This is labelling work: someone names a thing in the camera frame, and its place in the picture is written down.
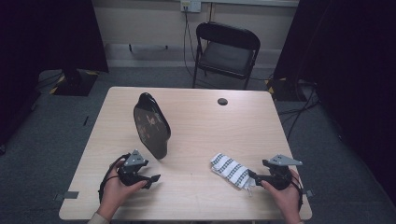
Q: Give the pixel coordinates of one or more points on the person's right hand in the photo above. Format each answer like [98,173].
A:
[288,200]

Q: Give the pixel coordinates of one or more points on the person's left hand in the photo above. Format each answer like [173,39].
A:
[113,193]

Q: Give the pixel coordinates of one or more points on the white black patterned cloth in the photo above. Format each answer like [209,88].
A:
[232,171]

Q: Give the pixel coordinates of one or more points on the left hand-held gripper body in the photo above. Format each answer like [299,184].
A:
[132,172]

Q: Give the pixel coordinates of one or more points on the white wall socket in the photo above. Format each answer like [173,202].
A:
[190,5]

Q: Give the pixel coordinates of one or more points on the black folding chair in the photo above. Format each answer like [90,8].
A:
[225,54]

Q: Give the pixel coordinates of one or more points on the black stand base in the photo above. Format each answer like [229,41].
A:
[74,84]
[285,90]

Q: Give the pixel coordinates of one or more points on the round black table grommet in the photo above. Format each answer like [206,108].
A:
[222,101]

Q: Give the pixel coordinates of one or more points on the black wall bracket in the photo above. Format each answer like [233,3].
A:
[148,47]

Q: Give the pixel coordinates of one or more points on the grey tape strip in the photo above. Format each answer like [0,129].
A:
[308,193]
[70,195]

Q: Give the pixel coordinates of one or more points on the black curtain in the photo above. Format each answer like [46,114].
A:
[351,77]
[46,46]

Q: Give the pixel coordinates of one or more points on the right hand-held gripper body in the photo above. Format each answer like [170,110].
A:
[278,177]

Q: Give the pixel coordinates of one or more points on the small black floor strip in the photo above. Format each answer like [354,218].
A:
[86,121]

